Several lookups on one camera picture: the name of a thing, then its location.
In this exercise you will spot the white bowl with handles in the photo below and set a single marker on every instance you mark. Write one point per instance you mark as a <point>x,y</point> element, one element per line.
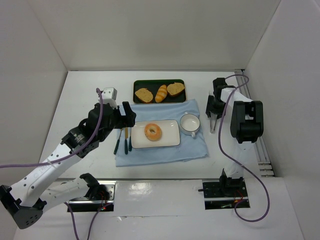
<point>189,124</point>

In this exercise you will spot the pink glazed donut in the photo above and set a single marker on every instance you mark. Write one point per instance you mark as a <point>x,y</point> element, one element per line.
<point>153,132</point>

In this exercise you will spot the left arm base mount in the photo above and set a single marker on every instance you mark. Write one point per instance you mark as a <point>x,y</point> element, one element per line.
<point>100,198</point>

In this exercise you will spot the light blue cloth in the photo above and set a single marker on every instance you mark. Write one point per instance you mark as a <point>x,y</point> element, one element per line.
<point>188,149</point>

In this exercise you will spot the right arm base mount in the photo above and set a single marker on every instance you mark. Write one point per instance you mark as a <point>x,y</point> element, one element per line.
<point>218,197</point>

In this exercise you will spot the gold knife green handle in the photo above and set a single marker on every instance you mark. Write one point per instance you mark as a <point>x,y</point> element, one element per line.
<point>126,131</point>

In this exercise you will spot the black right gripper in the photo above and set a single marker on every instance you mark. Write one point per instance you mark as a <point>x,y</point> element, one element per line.
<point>212,111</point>

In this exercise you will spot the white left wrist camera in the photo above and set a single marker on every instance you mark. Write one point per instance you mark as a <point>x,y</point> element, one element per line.
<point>109,95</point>

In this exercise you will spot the brown bread slice right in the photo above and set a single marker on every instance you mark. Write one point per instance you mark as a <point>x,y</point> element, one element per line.
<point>175,89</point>

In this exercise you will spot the dark green tray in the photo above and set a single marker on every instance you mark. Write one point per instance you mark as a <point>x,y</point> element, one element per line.
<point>153,85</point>

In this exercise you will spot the gold spoon green handle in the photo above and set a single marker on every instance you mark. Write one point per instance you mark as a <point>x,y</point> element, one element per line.
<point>130,140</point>

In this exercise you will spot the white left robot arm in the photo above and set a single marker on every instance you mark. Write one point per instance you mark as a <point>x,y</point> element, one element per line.
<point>29,198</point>

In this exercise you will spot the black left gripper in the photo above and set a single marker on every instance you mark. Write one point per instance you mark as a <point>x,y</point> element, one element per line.
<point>127,116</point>

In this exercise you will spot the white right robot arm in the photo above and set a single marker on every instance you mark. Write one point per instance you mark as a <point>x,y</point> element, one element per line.
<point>246,126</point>

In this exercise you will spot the metal tongs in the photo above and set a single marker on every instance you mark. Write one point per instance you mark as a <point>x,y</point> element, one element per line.
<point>212,123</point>

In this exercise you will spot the golden bread roll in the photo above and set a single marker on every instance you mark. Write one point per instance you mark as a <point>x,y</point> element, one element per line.
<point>161,94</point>

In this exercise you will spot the white rectangular plate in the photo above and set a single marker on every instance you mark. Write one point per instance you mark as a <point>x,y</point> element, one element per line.
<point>170,134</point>

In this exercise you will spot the brown bread slice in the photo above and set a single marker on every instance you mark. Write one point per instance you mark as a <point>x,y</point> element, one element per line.
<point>175,89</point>
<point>144,95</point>

